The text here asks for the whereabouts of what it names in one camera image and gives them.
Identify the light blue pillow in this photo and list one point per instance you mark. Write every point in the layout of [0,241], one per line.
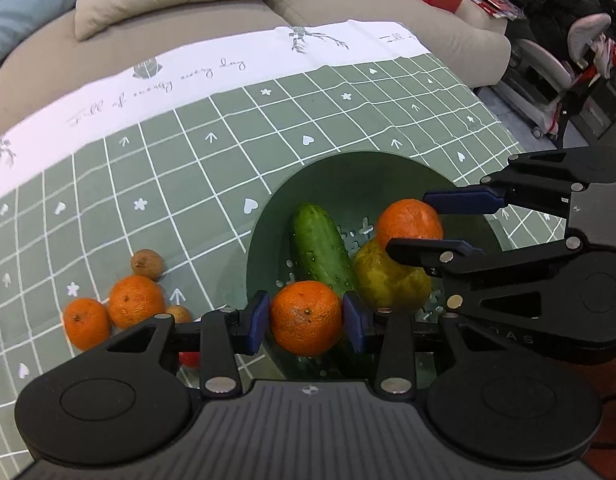
[28,5]

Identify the small red fruit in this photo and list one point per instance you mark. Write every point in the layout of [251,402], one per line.
[189,360]

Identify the beige sofa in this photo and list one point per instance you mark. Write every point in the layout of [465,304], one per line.
[338,10]

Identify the green checked tablecloth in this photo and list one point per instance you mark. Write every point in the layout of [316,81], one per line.
[188,160]

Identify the orange tangerine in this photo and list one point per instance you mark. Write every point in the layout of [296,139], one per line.
[305,317]
[137,302]
[408,222]
[87,324]

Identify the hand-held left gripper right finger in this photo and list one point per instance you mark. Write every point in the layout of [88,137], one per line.
[353,322]

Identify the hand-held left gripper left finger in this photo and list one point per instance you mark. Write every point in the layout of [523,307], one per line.
[257,321]

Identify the small brown round fruit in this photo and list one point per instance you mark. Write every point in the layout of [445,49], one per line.
[179,314]

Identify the yellow green pear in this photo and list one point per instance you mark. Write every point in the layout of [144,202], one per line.
[388,285]

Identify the green colander bowl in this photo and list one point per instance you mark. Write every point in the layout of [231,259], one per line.
[313,180]

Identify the green cucumber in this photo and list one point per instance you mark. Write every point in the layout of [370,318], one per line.
[318,240]

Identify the grey white office chair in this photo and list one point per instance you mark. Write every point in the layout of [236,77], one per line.
[585,32]

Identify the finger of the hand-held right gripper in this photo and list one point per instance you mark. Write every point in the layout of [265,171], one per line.
[463,200]
[465,248]

